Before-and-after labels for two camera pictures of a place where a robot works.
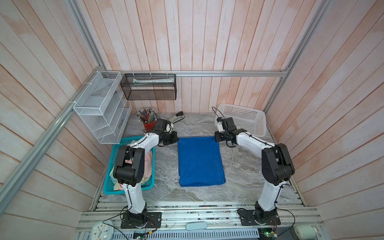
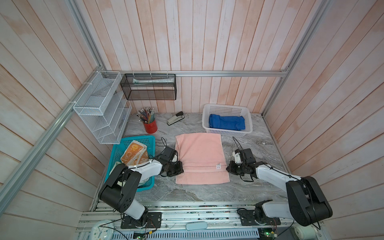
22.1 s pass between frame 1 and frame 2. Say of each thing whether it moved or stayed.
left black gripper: moved
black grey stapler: stayed
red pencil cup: stayed
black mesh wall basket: stayed
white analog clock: stayed
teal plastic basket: stayed
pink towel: moved
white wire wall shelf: stayed
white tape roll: stayed
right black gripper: moved
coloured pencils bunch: stayed
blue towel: moved
